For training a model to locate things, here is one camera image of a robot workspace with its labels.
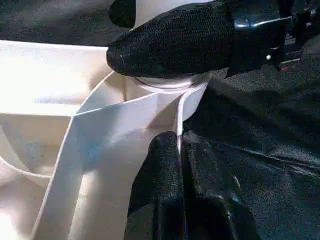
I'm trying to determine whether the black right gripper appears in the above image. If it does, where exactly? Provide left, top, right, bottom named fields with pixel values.
left=226, top=0, right=320, bottom=79

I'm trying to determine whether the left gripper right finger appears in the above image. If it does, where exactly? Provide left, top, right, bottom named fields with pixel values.
left=181, top=131, right=262, bottom=240

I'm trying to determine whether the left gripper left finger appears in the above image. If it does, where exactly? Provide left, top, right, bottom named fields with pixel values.
left=124, top=131, right=187, bottom=240

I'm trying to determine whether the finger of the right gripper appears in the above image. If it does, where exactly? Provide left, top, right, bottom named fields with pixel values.
left=106, top=0, right=237, bottom=79
left=109, top=0, right=137, bottom=29

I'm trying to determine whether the white plastic table leg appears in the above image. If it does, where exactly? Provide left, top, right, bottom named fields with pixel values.
left=122, top=0, right=216, bottom=93

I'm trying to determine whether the white plastic table top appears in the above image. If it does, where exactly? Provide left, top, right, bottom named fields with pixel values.
left=0, top=40, right=210, bottom=240

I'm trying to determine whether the black plastic mat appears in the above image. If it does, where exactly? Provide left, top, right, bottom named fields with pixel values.
left=0, top=0, right=320, bottom=240

